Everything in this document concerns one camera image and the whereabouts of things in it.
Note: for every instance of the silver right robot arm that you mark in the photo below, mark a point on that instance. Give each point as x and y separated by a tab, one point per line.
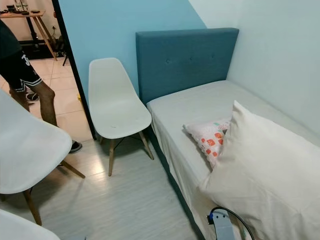
222	226

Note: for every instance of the black door frame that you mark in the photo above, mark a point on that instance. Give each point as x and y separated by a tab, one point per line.
72	60

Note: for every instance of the person in black shorts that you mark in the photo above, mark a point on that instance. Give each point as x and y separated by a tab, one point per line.
20	67

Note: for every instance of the wooden table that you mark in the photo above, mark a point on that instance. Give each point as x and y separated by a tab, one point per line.
25	15

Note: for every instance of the large cream pillow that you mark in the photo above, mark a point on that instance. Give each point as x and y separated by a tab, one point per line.
265	175

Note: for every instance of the white curved chair edge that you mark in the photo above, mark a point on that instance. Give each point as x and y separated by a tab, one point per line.
17	227

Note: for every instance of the small strawberry print pillow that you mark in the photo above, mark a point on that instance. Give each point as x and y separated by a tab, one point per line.
210	137

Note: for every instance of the blue upholstered headboard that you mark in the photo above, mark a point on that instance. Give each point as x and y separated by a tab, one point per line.
182	60

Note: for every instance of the bed with beige sheet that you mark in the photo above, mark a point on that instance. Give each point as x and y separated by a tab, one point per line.
200	102

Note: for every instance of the white plastic chair wooden legs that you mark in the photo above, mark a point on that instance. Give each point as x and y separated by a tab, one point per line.
114	102
30	150

